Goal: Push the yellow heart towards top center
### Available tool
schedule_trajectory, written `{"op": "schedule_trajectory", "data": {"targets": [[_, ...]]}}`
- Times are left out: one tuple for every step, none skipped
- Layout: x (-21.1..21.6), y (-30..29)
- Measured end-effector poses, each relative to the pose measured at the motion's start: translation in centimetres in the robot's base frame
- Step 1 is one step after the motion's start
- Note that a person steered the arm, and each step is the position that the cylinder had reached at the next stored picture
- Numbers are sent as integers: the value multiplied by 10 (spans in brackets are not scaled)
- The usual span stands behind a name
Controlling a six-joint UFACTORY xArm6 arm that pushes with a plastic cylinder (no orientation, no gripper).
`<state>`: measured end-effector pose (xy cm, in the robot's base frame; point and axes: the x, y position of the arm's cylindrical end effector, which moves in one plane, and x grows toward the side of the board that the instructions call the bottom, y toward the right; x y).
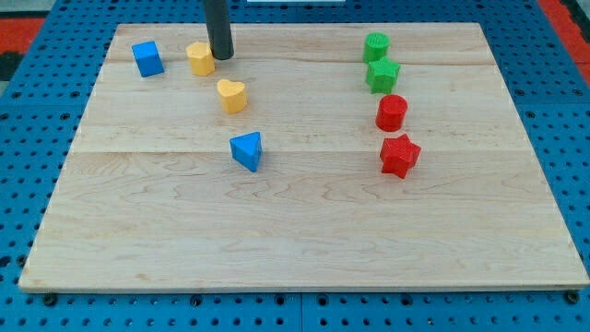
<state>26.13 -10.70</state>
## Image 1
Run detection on yellow heart block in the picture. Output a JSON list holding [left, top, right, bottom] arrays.
[[217, 79, 248, 114]]

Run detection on light wooden board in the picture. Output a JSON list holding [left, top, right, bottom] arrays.
[[18, 23, 589, 293]]

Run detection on blue triangle block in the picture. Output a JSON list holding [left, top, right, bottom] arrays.
[[230, 132, 262, 172]]

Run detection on red star block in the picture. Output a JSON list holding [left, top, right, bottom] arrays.
[[380, 134, 421, 179]]

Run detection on red cylinder block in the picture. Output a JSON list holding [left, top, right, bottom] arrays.
[[375, 94, 408, 132]]

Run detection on green star block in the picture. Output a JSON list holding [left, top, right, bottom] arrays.
[[365, 57, 401, 94]]

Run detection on yellow pentagon block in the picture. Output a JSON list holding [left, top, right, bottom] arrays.
[[185, 41, 216, 77]]

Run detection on green cylinder block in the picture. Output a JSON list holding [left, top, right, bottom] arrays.
[[362, 31, 390, 64]]

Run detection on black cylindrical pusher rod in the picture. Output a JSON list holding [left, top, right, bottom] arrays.
[[203, 0, 234, 60]]

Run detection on blue cube block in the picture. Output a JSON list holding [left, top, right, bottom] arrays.
[[131, 41, 164, 77]]

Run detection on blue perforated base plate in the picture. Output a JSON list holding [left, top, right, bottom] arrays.
[[1, 1, 589, 331]]

